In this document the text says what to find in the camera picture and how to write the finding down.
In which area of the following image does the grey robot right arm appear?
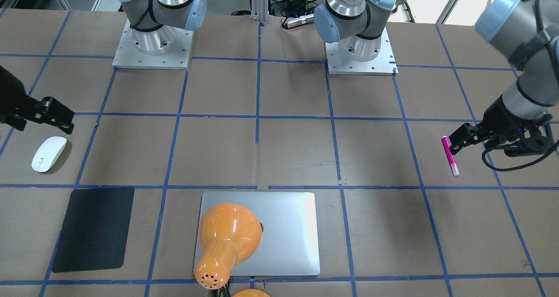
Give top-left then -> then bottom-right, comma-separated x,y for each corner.
0,0 -> 207,135

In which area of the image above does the aluminium frame post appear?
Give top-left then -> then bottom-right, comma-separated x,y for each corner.
250,0 -> 269,24

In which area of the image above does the pink marker pen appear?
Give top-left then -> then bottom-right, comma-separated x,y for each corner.
441,136 -> 460,177

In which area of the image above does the silver closed laptop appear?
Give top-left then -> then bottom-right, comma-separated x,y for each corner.
200,191 -> 320,277

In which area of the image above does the black mousepad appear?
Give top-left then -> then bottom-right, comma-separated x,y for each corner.
52,187 -> 135,273

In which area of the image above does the white computer mouse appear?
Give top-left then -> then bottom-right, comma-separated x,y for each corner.
31,136 -> 67,173

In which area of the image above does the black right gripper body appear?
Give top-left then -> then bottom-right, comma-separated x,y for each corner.
0,66 -> 29,119

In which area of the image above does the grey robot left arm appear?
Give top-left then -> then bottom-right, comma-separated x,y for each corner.
445,0 -> 559,164

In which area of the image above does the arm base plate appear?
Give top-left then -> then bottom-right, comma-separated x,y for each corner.
324,28 -> 399,76
112,21 -> 194,70

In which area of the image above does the orange desk lamp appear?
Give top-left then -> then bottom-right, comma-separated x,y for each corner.
193,203 -> 263,297

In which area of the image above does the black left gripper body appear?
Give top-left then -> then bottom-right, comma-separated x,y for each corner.
478,96 -> 555,157

